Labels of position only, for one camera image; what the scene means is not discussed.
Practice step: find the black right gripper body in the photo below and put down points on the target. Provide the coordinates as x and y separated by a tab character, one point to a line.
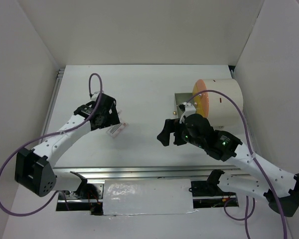
182	136

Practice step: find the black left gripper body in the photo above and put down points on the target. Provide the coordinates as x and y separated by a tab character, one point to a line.
109	119

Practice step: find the grey-green drawer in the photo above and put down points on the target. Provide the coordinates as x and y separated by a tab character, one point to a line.
179	99

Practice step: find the yellow drawer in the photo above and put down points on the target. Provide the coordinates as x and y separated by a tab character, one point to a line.
200	111

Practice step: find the orange drawer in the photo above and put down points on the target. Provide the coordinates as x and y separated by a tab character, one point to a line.
201	85

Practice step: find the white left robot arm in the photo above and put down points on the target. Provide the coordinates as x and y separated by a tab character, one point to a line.
34	167

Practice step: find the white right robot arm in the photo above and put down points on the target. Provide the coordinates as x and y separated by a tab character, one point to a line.
270	183

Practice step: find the cream cylindrical drawer organizer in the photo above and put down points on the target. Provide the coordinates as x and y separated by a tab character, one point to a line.
221	112

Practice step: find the white taped cover panel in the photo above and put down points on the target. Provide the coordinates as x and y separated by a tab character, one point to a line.
147	197

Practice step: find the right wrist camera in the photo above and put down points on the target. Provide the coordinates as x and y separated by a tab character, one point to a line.
187	110

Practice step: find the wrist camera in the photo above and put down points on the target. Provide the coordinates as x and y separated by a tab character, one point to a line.
187	110
94	96

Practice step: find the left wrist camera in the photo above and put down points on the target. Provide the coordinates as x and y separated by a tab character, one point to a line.
94	96

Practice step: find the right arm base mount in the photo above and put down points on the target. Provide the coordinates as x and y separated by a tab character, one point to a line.
206	197

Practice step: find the aluminium rail frame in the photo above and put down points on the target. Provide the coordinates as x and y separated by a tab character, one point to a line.
145	98

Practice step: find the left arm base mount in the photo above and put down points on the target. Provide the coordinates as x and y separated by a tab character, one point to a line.
87	199

